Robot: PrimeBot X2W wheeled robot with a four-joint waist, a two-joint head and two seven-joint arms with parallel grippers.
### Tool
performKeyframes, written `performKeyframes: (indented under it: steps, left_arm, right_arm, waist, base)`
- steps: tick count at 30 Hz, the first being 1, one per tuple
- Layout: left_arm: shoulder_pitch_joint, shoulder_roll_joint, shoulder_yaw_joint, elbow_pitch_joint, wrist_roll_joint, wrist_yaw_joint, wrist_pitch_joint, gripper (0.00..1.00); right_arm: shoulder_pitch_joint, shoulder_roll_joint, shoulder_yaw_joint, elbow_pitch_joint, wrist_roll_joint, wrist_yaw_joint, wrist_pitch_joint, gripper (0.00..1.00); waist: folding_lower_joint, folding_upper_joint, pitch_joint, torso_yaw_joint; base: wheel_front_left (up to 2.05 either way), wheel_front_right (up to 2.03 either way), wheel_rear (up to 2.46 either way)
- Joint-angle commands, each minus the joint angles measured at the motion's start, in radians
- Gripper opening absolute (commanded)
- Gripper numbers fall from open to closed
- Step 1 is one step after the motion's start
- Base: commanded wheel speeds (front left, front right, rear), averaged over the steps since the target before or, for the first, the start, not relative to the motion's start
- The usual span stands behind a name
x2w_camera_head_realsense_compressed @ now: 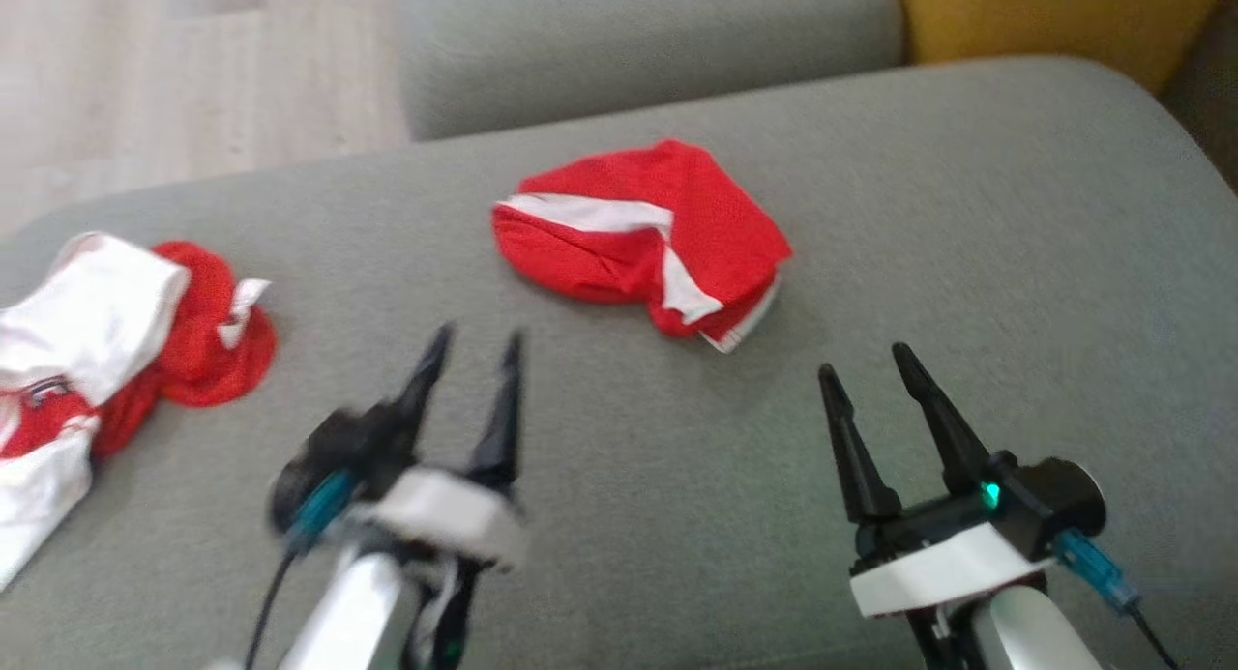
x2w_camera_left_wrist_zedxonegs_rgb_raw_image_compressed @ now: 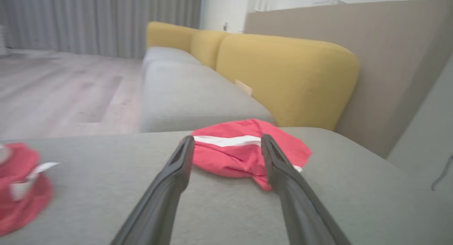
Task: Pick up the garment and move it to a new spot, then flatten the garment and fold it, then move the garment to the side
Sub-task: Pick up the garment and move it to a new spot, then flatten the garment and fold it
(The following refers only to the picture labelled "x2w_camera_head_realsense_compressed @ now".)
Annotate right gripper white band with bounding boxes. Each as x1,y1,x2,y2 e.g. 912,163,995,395
817,341,1052,670

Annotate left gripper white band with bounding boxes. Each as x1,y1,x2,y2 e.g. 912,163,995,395
353,322,528,666

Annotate red mesh shorts white stripes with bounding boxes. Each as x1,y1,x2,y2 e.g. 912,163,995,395
491,138,794,354

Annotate red white sports shirt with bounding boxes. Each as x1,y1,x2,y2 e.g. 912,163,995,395
0,230,279,594

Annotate grey sofa seat cushion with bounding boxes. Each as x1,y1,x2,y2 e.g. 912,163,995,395
0,56,1238,670

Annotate yellow cushion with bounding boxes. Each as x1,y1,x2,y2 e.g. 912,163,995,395
898,0,1231,96

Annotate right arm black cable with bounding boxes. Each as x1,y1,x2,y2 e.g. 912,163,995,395
1052,529,1183,670

